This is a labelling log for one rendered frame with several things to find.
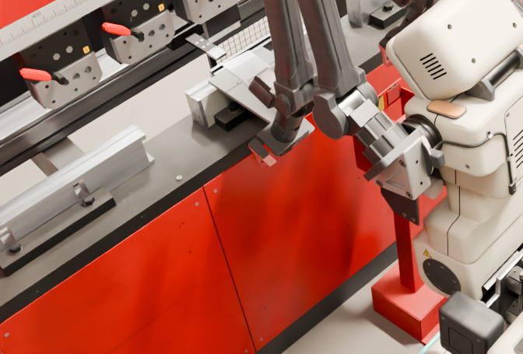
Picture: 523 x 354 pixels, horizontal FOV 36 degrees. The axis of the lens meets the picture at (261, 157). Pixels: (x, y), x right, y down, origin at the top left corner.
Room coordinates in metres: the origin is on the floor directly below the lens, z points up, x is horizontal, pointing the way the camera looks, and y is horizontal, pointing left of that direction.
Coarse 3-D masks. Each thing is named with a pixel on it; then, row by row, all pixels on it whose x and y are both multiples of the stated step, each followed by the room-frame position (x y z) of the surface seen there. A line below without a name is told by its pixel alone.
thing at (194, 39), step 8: (176, 16) 1.96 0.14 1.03; (176, 24) 1.92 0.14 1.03; (184, 24) 1.91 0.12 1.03; (192, 24) 1.92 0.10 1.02; (200, 24) 1.92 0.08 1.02; (176, 32) 1.89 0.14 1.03; (184, 32) 1.89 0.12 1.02; (192, 32) 1.90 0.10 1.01; (200, 32) 1.92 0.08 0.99; (176, 40) 1.88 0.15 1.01; (184, 40) 1.89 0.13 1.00; (192, 40) 1.87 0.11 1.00; (200, 40) 1.86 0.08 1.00; (176, 48) 1.87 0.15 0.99; (200, 48) 1.82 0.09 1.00; (208, 48) 1.81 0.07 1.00; (216, 48) 1.80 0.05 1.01; (216, 56) 1.77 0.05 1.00
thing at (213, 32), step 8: (232, 8) 1.75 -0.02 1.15; (216, 16) 1.72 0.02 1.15; (224, 16) 1.73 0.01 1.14; (232, 16) 1.74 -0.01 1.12; (208, 24) 1.71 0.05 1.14; (216, 24) 1.72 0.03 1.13; (224, 24) 1.73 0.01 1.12; (232, 24) 1.74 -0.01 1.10; (208, 32) 1.71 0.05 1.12; (216, 32) 1.72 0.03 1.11; (224, 32) 1.74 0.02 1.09; (208, 40) 1.72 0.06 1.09
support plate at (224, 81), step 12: (264, 48) 1.76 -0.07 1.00; (264, 60) 1.71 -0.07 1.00; (228, 72) 1.69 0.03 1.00; (216, 84) 1.65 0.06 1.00; (228, 84) 1.64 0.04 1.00; (240, 84) 1.63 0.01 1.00; (240, 96) 1.58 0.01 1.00; (252, 96) 1.57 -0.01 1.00; (252, 108) 1.52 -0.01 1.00; (264, 108) 1.51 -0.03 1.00; (264, 120) 1.48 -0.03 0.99
